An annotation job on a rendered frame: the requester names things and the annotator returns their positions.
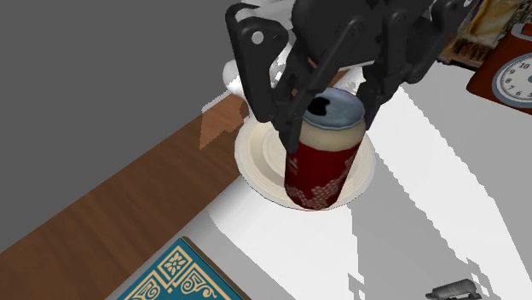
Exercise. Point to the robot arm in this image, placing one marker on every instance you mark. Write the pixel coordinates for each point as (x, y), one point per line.
(233, 81)

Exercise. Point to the small grey metal object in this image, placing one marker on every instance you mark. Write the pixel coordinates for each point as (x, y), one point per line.
(455, 289)

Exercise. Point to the yellow patterned box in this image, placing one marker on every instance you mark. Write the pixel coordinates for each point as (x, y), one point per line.
(482, 29)

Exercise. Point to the teal book with gold ornament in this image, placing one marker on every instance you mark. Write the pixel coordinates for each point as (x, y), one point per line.
(183, 278)

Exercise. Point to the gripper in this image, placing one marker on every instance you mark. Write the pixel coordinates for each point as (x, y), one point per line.
(332, 16)

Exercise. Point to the white bowl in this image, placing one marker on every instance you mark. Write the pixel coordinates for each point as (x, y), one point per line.
(259, 158)

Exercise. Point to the red patterned drink can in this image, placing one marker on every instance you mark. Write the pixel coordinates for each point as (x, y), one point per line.
(322, 166)

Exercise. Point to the red kitchen scale with dial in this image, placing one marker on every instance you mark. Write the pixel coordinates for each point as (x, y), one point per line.
(494, 70)

